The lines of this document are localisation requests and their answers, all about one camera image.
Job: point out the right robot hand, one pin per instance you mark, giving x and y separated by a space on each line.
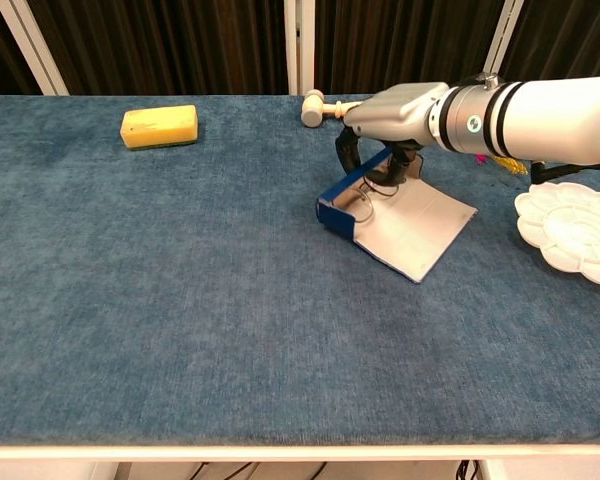
395 115

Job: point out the black-framed eyeglasses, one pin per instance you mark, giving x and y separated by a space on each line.
366 207

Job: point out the blue cardboard box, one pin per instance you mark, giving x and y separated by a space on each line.
415 235

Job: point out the small wooden mallet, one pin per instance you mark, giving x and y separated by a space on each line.
312 112

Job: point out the colourful feather shuttlecock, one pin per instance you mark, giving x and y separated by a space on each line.
510 164

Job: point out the white flower-shaped palette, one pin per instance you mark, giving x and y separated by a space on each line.
575 232

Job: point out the yellow sponge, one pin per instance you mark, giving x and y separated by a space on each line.
160 126

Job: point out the dark pleated curtain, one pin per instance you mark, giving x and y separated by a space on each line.
170 45

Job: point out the white frame post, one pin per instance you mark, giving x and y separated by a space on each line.
502 40
300 47
32 47

